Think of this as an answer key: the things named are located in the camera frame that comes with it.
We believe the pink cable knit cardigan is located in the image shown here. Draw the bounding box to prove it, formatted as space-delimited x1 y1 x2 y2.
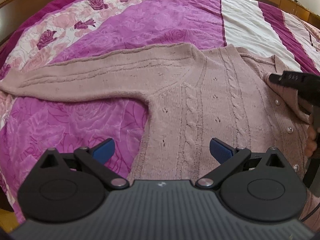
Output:
1 43 311 180

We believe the person right hand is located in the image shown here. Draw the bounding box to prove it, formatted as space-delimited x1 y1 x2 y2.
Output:
304 125 317 158

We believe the purple floral striped bedspread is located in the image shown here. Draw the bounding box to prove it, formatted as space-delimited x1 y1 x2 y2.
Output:
1 0 319 223

